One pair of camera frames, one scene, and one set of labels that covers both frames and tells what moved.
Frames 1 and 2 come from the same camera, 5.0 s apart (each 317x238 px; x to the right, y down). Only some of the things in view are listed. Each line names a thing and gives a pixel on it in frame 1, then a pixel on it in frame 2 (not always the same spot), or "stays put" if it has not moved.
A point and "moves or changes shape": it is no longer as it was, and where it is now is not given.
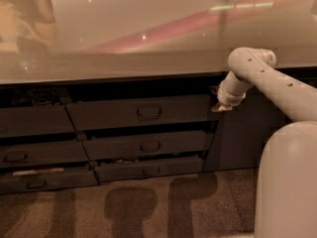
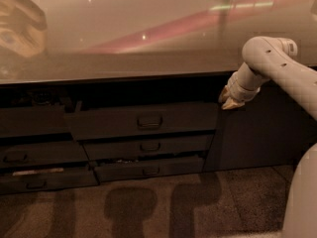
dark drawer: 147,147 stays put
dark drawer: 137,115 moves or changes shape
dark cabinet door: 241,135 stays put
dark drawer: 50,180 stays put
